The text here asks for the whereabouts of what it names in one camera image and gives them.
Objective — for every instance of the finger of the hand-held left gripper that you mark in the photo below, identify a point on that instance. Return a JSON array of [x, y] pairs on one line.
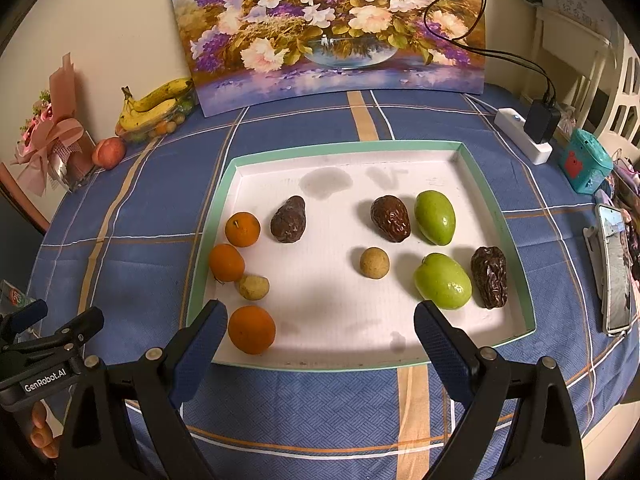
[[75, 330], [25, 317]]

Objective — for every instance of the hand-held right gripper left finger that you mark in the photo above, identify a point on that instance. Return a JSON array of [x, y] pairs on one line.
[[200, 355]]

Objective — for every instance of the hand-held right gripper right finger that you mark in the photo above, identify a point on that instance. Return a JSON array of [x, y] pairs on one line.
[[442, 350]]

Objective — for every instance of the orange tangerine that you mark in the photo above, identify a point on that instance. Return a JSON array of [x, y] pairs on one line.
[[251, 330], [243, 229], [226, 262]]

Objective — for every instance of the green jujube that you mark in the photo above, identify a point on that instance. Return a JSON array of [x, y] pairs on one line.
[[435, 217], [442, 281]]

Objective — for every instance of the small tan longan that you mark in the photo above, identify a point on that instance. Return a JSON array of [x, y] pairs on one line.
[[253, 288], [374, 261]]

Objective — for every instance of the wrinkled brown date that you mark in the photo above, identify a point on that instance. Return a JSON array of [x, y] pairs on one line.
[[391, 219], [489, 277]]

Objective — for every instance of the white tray with green rim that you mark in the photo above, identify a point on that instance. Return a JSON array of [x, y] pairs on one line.
[[325, 300]]

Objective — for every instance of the dark brown avocado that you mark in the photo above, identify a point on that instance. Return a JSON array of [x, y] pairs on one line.
[[288, 221]]

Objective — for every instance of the person's left hand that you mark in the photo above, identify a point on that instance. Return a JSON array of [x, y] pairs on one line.
[[42, 432]]

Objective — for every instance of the clear plastic packet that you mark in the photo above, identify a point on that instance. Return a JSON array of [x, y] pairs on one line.
[[12, 296]]

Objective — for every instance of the dark wooden furniture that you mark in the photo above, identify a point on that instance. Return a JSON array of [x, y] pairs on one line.
[[20, 220]]

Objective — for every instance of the blue plaid tablecloth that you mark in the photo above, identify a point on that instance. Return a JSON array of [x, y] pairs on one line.
[[310, 425]]

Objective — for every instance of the red peach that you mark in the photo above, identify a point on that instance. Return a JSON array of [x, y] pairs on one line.
[[108, 152]]

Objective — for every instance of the pink wrapped bouquet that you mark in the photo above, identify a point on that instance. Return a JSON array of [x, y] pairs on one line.
[[55, 135]]

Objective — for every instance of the smartphone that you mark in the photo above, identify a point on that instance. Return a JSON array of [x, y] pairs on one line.
[[614, 270]]

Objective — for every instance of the clear container of small fruit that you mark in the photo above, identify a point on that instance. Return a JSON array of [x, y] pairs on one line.
[[165, 128]]

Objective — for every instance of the teal box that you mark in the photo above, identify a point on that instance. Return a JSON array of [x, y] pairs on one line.
[[585, 162]]

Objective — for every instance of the white power strip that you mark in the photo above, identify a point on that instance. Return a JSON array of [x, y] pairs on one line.
[[510, 122]]

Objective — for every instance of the black charger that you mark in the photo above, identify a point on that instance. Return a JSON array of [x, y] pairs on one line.
[[541, 121]]

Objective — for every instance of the cluttered small trinkets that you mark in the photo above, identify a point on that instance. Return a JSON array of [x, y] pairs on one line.
[[627, 180]]

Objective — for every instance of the yellow banana bunch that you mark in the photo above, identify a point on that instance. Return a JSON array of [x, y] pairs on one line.
[[165, 92]]

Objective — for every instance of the white chair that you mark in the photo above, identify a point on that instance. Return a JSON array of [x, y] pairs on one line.
[[630, 90]]

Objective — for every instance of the flower painting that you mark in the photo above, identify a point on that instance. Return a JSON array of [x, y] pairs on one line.
[[325, 25]]

